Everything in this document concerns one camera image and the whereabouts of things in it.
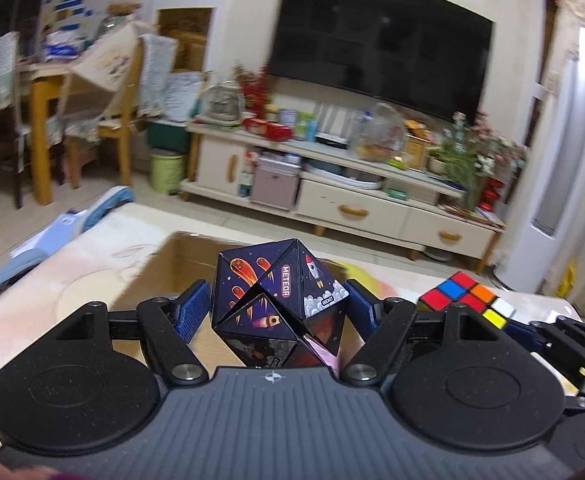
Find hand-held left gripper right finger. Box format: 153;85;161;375
341;279;494;387

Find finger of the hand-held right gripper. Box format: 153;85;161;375
507;315;585;393

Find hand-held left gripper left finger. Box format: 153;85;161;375
52;279;210;387

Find brown cardboard box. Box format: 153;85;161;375
110;230;353;371

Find space print folding cube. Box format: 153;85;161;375
211;238;349;376

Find multicoloured puzzle cube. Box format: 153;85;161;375
417;271;516;333

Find yellow bag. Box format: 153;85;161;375
555;260;578;298

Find cream television cabinet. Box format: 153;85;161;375
180;122;506;273

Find oval grey basin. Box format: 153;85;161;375
300;165;383;191

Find green trash bin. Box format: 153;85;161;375
150;150;186;196

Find red candle holder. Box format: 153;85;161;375
477;177;503;213

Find pink storage box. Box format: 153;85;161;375
251;157;301;211

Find small wooden box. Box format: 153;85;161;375
403;132;429;170

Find green potted plant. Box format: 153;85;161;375
427;132;488;211

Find clear plastic snack bag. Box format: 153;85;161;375
349;102;406;162

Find dark green bin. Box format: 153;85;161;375
145;120;193;153

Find white standing air conditioner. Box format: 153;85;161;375
493;0;585;311

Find green carton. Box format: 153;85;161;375
297;112;318;142

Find blue cloth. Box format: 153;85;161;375
0;185;133;321

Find light wooden chair with cover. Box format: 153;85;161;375
62;35;178;191

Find red flat box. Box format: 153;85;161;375
241;116;293;142

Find glass kettle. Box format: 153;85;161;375
203;80;246;126

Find white paper sheet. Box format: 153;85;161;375
165;72;206;123

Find red berry branches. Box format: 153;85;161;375
232;60;273;121

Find wooden dining table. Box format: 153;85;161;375
20;57;138;206

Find black flat television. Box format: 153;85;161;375
267;0;496;121

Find printed beige cloth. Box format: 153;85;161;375
70;22;140;93

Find blue packet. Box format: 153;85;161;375
42;40;80;58

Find glass jar with cork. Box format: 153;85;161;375
97;2;136;41

